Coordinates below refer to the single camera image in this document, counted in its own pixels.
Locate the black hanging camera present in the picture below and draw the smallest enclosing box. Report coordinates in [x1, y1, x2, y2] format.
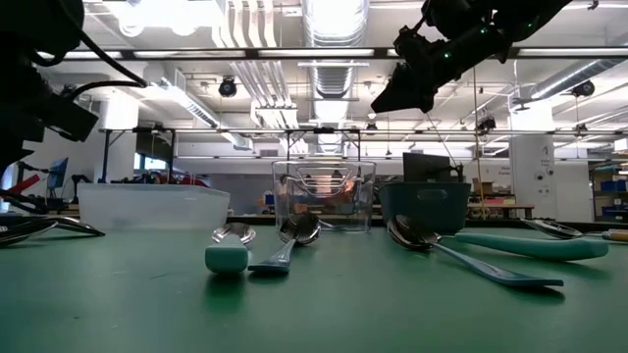
[217, 76, 239, 98]
[571, 79, 597, 98]

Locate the frosted white plastic bin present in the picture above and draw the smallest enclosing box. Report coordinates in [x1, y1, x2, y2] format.
[77, 182, 232, 231]

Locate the white square pillar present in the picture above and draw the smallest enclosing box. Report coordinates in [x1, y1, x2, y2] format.
[508, 105, 556, 225]

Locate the small blue-lit monitor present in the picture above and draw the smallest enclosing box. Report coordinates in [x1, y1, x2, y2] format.
[46, 156, 71, 191]

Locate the blue-handled metal spoon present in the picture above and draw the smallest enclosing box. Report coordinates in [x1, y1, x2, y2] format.
[246, 212, 324, 276]
[386, 214, 565, 289]
[46, 215, 107, 238]

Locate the black computer monitor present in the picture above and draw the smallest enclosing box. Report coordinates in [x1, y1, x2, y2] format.
[401, 151, 466, 184]

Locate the black distant rig frame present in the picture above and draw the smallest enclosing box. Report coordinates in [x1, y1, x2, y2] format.
[99, 126, 363, 185]

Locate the silver ceiling duct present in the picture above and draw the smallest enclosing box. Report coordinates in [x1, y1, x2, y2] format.
[527, 58, 628, 102]
[300, 0, 370, 156]

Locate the green table mat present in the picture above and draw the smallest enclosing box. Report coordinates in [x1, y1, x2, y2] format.
[0, 223, 628, 353]

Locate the black overhead light bar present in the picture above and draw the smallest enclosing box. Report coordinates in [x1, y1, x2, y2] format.
[36, 46, 628, 63]

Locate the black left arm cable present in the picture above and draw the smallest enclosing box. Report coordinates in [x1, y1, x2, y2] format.
[28, 14, 149, 102]

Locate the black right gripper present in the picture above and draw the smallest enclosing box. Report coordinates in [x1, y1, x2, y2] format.
[370, 4, 512, 116]

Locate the shelf with blue bins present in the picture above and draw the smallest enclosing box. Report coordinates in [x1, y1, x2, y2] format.
[590, 164, 628, 223]

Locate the blue-grey plastic bin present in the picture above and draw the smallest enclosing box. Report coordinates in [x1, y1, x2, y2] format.
[377, 180, 472, 235]

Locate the clear plastic bin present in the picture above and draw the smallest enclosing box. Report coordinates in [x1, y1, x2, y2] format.
[271, 159, 378, 233]

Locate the red angled bar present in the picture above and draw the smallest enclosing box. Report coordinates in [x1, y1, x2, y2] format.
[0, 174, 40, 197]

